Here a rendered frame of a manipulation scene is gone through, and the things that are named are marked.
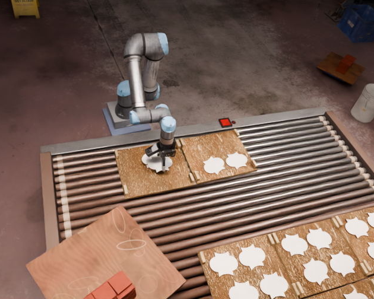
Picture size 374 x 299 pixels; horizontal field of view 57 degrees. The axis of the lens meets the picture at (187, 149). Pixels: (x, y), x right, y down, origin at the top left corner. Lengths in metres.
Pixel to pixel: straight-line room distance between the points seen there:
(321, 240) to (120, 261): 1.08
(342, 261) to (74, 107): 2.86
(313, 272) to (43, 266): 1.30
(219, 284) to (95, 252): 0.61
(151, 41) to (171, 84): 2.23
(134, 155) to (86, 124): 1.55
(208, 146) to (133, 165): 0.50
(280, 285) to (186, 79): 2.92
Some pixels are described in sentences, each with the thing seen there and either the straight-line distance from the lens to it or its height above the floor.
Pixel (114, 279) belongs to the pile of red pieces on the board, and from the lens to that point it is 1.48.
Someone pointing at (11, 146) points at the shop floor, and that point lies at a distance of 3.55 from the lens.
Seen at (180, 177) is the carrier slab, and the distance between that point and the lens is 2.04.
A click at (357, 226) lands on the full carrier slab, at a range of 2.24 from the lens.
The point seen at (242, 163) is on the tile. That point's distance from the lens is 2.19.
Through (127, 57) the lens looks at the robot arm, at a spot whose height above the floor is 1.49.
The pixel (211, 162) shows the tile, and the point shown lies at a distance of 2.14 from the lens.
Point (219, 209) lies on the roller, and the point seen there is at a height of 0.92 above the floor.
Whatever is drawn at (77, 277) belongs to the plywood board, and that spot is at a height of 1.04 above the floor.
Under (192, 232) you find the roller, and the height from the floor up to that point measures 0.92.
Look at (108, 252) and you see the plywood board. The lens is 1.69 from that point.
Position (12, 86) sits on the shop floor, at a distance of 4.16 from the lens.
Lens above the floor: 2.58
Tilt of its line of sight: 49 degrees down
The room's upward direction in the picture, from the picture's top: 12 degrees clockwise
